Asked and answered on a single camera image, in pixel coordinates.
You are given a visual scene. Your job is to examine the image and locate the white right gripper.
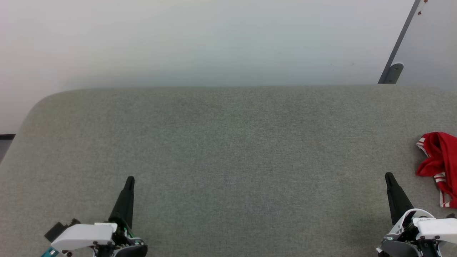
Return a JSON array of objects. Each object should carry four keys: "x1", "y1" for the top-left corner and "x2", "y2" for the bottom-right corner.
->
[{"x1": 377, "y1": 172, "x2": 457, "y2": 257}]

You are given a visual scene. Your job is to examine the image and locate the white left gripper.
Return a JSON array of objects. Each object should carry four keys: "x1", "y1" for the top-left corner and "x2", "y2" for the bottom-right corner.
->
[{"x1": 50, "y1": 176, "x2": 149, "y2": 257}]

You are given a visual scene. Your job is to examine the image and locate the red white sports jersey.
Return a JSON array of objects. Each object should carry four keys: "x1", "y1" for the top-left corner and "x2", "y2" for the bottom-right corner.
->
[{"x1": 416, "y1": 132, "x2": 457, "y2": 209}]

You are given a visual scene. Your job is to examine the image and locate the grey felt table cover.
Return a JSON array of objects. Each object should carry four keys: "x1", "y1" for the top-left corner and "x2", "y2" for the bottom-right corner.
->
[{"x1": 0, "y1": 85, "x2": 457, "y2": 257}]

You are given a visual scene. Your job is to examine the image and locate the white panel board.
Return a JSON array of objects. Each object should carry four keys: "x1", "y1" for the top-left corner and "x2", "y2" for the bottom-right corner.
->
[{"x1": 393, "y1": 0, "x2": 457, "y2": 90}]

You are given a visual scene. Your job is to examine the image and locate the grey metal post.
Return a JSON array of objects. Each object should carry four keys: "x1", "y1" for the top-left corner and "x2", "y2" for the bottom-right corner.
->
[{"x1": 377, "y1": 0, "x2": 422, "y2": 85}]

